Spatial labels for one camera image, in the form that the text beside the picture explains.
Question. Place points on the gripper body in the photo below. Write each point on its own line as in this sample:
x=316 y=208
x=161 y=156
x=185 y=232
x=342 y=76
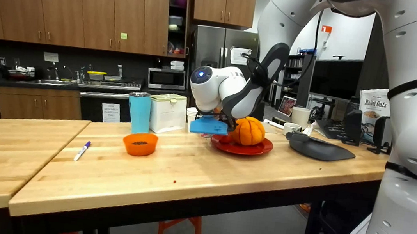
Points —
x=229 y=120

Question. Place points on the kitchen tap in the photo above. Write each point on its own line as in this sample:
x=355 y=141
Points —
x=55 y=72

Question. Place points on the steel oven range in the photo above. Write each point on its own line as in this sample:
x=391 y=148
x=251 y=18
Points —
x=96 y=98

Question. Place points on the black monitor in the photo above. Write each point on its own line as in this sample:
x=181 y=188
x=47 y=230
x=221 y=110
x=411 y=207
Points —
x=335 y=78

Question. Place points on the stack of white paper cups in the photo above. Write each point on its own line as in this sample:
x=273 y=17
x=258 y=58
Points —
x=191 y=118

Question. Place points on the kitchen sink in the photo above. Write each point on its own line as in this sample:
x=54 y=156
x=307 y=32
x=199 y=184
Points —
x=45 y=82

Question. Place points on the green sticky note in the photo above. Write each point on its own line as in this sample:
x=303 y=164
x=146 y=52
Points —
x=124 y=36

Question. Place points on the wooden cabinet above refrigerator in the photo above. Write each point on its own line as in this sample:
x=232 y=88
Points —
x=223 y=4

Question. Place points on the red plate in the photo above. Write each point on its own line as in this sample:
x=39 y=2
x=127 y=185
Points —
x=244 y=148

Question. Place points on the white marker pen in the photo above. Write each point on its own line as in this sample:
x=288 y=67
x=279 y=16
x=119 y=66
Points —
x=81 y=152

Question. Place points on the wooden base cabinet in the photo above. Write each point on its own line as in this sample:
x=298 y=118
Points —
x=37 y=104

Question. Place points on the container with yellow lid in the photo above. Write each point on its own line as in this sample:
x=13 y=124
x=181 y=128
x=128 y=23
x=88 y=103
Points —
x=96 y=75

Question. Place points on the steel refrigerator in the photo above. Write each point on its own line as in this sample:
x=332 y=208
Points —
x=210 y=48

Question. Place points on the orange plush pumpkin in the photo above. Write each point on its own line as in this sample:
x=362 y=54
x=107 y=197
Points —
x=250 y=132

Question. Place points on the tall white cup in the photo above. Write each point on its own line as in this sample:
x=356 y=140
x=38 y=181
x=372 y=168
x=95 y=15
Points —
x=301 y=117

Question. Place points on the black speaker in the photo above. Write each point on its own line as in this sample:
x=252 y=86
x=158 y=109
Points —
x=353 y=127
x=381 y=134

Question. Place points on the stack of white containers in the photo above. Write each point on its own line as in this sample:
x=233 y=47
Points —
x=177 y=65

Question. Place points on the orange bowl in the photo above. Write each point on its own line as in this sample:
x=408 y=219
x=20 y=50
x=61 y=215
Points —
x=140 y=145

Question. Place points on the teal tumbler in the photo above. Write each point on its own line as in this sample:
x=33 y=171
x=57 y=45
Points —
x=139 y=113

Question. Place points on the picture frame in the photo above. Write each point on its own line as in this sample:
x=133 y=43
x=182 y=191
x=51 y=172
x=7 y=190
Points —
x=286 y=105

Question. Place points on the white paper on refrigerator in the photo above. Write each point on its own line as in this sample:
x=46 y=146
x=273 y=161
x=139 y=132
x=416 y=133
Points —
x=239 y=56

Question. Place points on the steel microwave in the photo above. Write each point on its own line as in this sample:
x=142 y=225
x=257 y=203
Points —
x=165 y=79

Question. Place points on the white box with green lid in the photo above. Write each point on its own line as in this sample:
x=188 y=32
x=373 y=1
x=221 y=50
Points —
x=168 y=115

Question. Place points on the bookshelf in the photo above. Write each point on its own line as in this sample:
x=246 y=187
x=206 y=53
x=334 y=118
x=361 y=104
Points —
x=293 y=77

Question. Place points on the white paper sign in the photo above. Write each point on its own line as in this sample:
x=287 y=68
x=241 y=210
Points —
x=111 y=113

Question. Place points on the orange wall sign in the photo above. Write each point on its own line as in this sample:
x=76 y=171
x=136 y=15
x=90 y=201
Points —
x=326 y=28

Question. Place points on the bag of oats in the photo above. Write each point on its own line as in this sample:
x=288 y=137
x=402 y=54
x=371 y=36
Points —
x=374 y=104

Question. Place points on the small white mug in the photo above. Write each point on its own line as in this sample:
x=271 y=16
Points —
x=291 y=128

